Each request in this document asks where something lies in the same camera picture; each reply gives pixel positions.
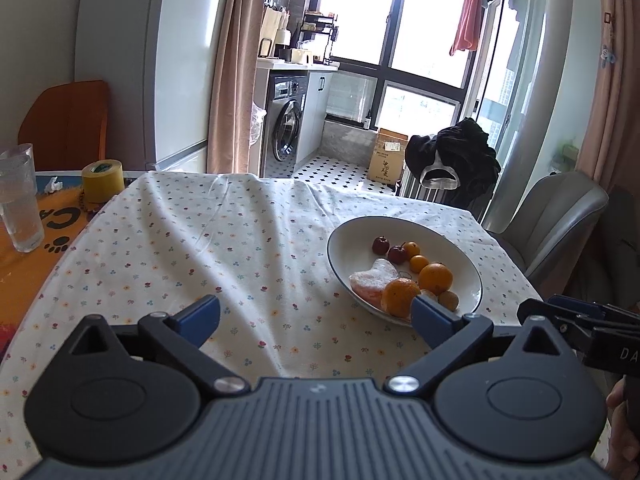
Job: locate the brown longan fruit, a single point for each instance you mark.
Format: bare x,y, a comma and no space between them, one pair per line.
449,300

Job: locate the orange chair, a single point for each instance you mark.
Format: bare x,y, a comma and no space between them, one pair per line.
67,126

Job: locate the large orange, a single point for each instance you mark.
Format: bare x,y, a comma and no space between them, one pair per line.
436,278

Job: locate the person's right hand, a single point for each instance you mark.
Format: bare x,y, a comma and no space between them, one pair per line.
623,446

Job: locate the small mandarin orange below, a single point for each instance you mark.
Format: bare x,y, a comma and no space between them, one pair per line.
417,263

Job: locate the small red fruit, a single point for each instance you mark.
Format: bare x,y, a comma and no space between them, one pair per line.
397,255
380,246

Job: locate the cardboard box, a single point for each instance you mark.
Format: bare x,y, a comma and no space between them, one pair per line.
388,156

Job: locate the grey leather chair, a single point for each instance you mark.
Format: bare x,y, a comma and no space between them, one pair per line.
549,231

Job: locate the black clothes on chair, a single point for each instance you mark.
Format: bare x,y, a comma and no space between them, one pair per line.
460,153

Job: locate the white refrigerator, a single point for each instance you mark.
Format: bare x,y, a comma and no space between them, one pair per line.
157,58

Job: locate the medium orange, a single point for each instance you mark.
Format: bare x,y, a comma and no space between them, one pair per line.
398,296

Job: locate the black kitchen shelf rack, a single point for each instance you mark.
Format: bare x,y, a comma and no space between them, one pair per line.
317,35

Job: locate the pink curtain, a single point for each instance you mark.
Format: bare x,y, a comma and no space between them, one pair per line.
233,86

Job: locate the clear drinking glass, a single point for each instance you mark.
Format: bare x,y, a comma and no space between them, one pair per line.
19,207

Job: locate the floral white tablecloth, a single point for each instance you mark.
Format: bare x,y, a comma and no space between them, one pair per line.
260,247

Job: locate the white bowl with dark rim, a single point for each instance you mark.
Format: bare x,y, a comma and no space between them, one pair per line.
349,250

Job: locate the orange cat placemat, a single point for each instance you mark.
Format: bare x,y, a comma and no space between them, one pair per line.
62,217

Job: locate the grey washing machine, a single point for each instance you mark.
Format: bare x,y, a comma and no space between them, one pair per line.
286,98

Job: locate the hanging pink towel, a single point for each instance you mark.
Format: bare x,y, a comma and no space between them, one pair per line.
469,27

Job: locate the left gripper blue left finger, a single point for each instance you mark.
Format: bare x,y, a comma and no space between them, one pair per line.
199,321

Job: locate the white kitchen cabinet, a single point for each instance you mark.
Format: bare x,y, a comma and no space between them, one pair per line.
310,135

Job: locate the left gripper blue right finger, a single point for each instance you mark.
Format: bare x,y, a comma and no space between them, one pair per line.
434,323

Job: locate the yellow tape roll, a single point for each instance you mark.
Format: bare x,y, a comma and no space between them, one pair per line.
102,180

